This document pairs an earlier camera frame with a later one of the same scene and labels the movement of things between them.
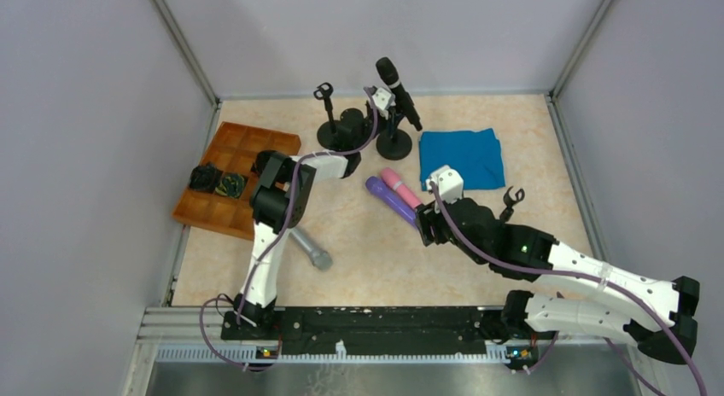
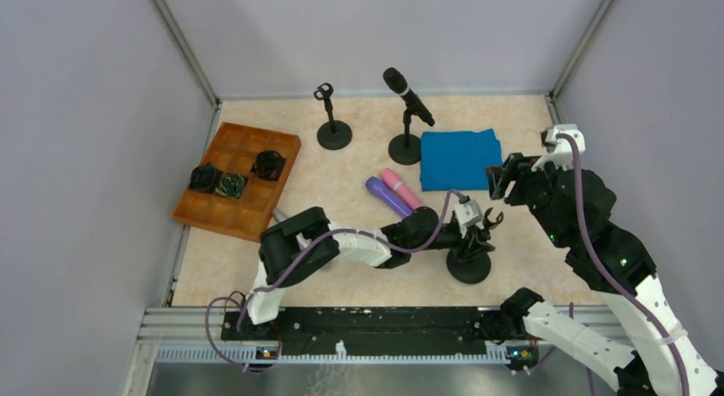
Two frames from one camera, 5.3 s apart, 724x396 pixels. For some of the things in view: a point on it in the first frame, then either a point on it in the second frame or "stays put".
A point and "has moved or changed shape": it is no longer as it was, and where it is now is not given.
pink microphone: [398, 186] stays put
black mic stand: [394, 144] -> [406, 148]
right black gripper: [428, 222] -> [510, 178]
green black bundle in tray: [231, 186] stays put
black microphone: [389, 73] has moved or changed shape
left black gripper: [393, 107] -> [472, 235]
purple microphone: [393, 200] stays put
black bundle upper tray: [261, 160] stays put
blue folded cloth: [475, 154] stays put
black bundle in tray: [205, 177] stays put
